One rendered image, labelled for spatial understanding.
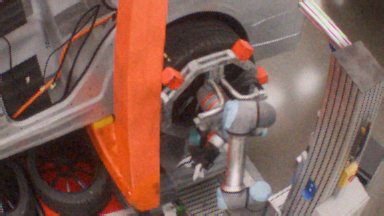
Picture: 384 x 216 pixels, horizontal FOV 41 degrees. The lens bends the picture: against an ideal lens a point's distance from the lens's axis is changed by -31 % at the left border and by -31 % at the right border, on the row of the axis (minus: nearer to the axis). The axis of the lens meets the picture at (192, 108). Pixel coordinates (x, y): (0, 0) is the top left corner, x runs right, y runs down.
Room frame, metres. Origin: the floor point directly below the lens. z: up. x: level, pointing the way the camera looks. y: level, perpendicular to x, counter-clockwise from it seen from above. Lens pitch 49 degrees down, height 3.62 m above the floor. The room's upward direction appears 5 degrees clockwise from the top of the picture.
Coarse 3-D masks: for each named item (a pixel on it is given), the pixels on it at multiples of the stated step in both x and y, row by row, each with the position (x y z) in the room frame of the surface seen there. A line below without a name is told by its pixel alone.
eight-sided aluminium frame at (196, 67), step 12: (204, 60) 2.50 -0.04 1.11; (216, 60) 2.51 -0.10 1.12; (228, 60) 2.53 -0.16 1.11; (240, 60) 2.57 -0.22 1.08; (192, 72) 2.42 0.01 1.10; (252, 72) 2.61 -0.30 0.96; (252, 84) 2.62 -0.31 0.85; (168, 96) 2.37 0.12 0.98; (168, 108) 2.35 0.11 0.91; (168, 120) 2.36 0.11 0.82; (168, 132) 2.35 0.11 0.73; (180, 132) 2.39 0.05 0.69
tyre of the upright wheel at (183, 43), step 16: (176, 32) 2.65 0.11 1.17; (192, 32) 2.64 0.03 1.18; (208, 32) 2.66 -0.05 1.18; (224, 32) 2.70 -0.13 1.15; (176, 48) 2.54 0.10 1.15; (192, 48) 2.53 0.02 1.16; (208, 48) 2.56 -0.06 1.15; (224, 48) 2.61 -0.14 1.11; (176, 64) 2.46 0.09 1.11; (160, 128) 2.43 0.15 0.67
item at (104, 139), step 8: (112, 120) 2.43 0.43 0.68; (88, 128) 2.41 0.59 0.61; (104, 128) 2.37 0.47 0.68; (112, 128) 2.38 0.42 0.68; (96, 136) 2.30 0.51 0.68; (104, 136) 2.31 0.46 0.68; (112, 136) 2.32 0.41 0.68; (96, 144) 2.31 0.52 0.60; (104, 144) 2.25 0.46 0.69; (112, 144) 2.24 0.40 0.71; (104, 152) 2.20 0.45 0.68; (112, 152) 2.14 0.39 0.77; (104, 160) 2.21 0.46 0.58; (112, 160) 2.15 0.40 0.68; (112, 168) 2.11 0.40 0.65; (112, 176) 2.13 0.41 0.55; (120, 184) 2.04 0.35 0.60
